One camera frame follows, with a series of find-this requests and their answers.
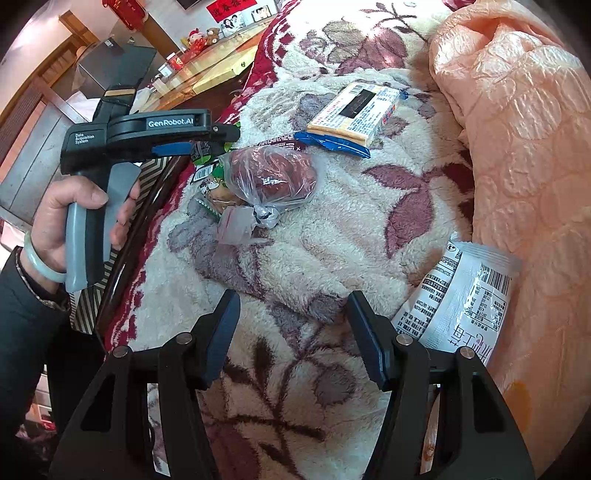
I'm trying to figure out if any wooden coffee table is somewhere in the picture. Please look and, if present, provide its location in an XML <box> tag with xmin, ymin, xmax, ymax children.
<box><xmin>133</xmin><ymin>18</ymin><xmax>274</xmax><ymax>117</ymax></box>

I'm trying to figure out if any black green snack packet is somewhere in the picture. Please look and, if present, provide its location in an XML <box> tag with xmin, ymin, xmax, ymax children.
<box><xmin>191</xmin><ymin>140</ymin><xmax>234</xmax><ymax>168</ymax></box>

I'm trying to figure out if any wooden chair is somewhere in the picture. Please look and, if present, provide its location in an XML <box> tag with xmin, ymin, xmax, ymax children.
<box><xmin>0</xmin><ymin>9</ymin><xmax>160</xmax><ymax>223</ymax></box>

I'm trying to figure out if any white strawberry snack packet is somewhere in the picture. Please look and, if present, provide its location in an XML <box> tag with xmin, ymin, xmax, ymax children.
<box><xmin>390</xmin><ymin>234</ymin><xmax>523</xmax><ymax>367</ymax></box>

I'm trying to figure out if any wide photo frame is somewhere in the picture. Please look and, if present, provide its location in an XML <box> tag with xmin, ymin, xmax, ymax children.
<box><xmin>220</xmin><ymin>12</ymin><xmax>248</xmax><ymax>38</ymax></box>

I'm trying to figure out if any green cracker packet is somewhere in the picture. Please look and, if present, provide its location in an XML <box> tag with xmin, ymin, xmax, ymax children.
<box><xmin>194</xmin><ymin>166</ymin><xmax>246</xmax><ymax>220</ymax></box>

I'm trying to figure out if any yellow blue cracker packet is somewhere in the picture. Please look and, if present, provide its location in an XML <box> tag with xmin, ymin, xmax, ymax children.
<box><xmin>295</xmin><ymin>83</ymin><xmax>408</xmax><ymax>160</ymax></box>

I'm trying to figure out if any floral fleece blanket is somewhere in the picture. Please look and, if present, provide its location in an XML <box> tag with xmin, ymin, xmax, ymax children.
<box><xmin>103</xmin><ymin>0</ymin><xmax>477</xmax><ymax>480</ymax></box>

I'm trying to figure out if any peach quilt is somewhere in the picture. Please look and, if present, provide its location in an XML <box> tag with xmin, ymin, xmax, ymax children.
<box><xmin>424</xmin><ymin>0</ymin><xmax>591</xmax><ymax>480</ymax></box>

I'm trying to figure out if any striped cardboard box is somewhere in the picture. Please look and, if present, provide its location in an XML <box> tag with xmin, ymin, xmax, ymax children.
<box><xmin>69</xmin><ymin>156</ymin><xmax>177</xmax><ymax>334</ymax></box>

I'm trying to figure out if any red banner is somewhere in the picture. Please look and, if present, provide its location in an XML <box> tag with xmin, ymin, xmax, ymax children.
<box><xmin>206</xmin><ymin>0</ymin><xmax>253</xmax><ymax>20</ymax></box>

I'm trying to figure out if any person's left forearm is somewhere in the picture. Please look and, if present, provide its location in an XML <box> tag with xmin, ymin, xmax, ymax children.
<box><xmin>0</xmin><ymin>247</ymin><xmax>110</xmax><ymax>464</ymax></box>

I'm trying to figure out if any pale jade bracelet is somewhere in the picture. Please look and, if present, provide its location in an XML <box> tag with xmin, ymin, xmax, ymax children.
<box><xmin>20</xmin><ymin>230</ymin><xmax>68</xmax><ymax>285</ymax></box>

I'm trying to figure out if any clear bag of red dates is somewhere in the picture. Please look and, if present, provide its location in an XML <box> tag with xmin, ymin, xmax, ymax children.
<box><xmin>216</xmin><ymin>145</ymin><xmax>320</xmax><ymax>245</ymax></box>

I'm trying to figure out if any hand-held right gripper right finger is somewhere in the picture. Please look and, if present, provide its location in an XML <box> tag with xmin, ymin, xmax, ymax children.
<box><xmin>346</xmin><ymin>291</ymin><xmax>536</xmax><ymax>480</ymax></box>

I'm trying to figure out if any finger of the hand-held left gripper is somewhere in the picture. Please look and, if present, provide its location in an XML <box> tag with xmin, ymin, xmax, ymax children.
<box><xmin>139</xmin><ymin>141</ymin><xmax>195</xmax><ymax>160</ymax></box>
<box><xmin>210</xmin><ymin>123</ymin><xmax>242</xmax><ymax>143</ymax></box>

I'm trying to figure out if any person's left hand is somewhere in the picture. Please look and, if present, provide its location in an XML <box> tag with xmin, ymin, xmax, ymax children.
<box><xmin>28</xmin><ymin>177</ymin><xmax>142</xmax><ymax>274</ymax></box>

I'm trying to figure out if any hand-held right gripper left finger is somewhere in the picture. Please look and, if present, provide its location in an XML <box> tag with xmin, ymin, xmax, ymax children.
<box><xmin>48</xmin><ymin>290</ymin><xmax>241</xmax><ymax>480</ymax></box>

